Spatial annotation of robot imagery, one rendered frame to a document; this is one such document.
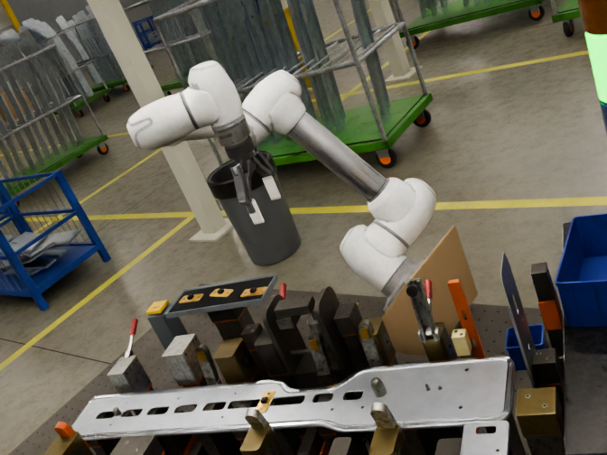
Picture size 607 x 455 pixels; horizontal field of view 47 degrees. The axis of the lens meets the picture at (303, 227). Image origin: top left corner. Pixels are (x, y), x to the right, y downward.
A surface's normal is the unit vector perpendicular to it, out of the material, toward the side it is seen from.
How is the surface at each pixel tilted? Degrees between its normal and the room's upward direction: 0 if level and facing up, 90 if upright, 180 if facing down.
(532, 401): 0
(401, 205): 74
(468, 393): 0
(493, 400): 0
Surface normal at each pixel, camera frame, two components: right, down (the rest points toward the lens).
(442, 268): 0.74, 0.00
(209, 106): 0.11, 0.41
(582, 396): -0.37, -0.85
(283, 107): 0.26, 0.14
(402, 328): -0.57, 0.54
